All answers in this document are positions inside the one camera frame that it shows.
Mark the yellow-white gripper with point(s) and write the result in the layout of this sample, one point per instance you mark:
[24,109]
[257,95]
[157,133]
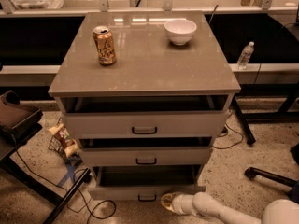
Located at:
[178,204]

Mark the grey drawer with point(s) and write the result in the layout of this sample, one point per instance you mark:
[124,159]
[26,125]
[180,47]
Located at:
[145,151]
[147,183]
[145,116]

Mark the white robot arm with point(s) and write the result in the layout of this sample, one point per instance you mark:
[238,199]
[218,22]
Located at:
[204,206]

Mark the grey drawer cabinet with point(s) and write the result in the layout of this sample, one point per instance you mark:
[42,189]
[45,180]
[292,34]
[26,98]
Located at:
[148,63]

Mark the black office chair base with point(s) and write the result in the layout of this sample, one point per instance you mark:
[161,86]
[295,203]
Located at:
[293,194]

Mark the black table leg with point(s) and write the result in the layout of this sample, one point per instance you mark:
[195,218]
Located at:
[248,133]

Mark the snack chip bag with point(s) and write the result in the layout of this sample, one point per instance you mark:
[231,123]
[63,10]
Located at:
[69,145]

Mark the orange soda can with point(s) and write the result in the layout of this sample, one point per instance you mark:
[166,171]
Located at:
[103,39]

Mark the clear plastic water bottle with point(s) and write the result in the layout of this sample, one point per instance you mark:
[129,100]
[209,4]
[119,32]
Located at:
[245,56]

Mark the white ceramic bowl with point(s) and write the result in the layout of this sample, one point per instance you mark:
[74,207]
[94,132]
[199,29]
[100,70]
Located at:
[180,31]

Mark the dark brown chair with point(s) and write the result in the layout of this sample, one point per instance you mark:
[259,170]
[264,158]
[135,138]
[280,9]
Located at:
[18,124]

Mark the small wire basket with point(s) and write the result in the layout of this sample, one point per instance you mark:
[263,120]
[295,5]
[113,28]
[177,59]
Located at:
[55,146]

